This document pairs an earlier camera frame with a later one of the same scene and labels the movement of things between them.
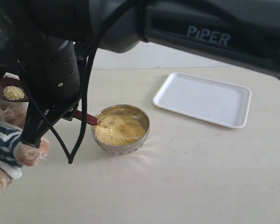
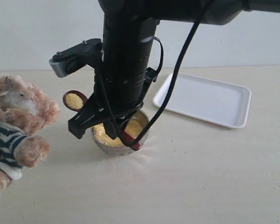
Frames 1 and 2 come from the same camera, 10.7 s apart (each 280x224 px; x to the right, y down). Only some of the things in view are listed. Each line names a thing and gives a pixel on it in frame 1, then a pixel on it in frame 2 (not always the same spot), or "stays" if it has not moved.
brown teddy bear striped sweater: [9, 153] stays
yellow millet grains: [115, 130] stays
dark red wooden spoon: [13, 90] → [75, 100]
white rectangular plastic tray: [214, 101] stays
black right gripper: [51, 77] → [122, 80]
